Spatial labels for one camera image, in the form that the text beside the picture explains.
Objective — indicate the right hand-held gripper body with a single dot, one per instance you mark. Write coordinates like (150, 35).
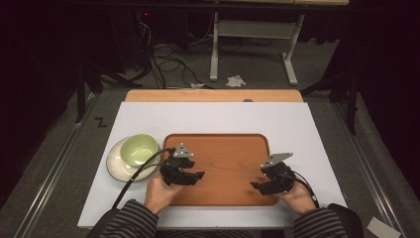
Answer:
(280, 177)

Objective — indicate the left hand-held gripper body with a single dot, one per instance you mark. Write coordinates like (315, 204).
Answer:
(175, 167)

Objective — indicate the person's right hand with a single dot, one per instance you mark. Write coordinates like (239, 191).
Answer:
(298, 198)

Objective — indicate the person's left hand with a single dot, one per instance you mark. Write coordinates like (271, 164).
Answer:
(160, 195)

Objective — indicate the wooden tray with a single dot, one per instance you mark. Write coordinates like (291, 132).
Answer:
(228, 165)

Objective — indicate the green bowl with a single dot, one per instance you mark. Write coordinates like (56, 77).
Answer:
(138, 149)

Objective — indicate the white table mat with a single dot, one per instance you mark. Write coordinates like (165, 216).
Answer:
(214, 117)

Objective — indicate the white ribbed plate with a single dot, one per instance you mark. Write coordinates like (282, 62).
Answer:
(117, 165)

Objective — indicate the wooden table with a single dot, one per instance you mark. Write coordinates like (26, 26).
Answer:
(211, 95)

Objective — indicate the small crumpled white paper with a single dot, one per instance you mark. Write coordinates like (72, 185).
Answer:
(197, 85)

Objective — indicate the large crumpled white paper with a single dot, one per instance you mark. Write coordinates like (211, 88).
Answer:
(235, 81)

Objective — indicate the black metal stand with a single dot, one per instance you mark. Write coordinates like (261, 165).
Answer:
(352, 99)

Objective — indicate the flat white paper sheet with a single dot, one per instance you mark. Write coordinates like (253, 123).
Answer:
(383, 228)

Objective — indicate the metal floor rail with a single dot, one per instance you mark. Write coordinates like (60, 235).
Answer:
(365, 165)
(49, 178)

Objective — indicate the white desk frame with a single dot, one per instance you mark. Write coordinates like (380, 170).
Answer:
(254, 29)

